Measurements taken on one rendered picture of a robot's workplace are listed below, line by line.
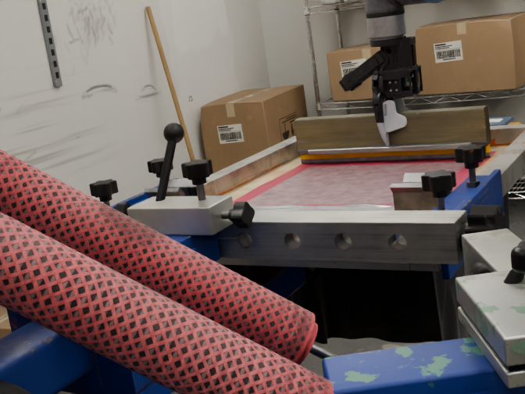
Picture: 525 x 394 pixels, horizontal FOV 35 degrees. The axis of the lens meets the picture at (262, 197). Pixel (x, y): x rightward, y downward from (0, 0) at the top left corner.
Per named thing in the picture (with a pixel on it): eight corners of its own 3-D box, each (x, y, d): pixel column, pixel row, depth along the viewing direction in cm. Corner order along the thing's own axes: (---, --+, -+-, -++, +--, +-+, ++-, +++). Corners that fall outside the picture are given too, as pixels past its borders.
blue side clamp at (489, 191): (472, 213, 132) (468, 170, 130) (504, 213, 129) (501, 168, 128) (411, 278, 106) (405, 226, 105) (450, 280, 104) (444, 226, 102)
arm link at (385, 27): (360, 19, 163) (375, 16, 170) (362, 43, 164) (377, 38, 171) (397, 15, 160) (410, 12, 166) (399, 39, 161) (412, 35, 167)
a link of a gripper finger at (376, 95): (380, 123, 165) (379, 77, 164) (373, 123, 166) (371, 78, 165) (389, 122, 169) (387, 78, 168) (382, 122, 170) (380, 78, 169)
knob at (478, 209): (461, 256, 100) (455, 197, 98) (510, 258, 97) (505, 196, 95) (444, 278, 94) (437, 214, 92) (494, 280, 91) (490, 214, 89)
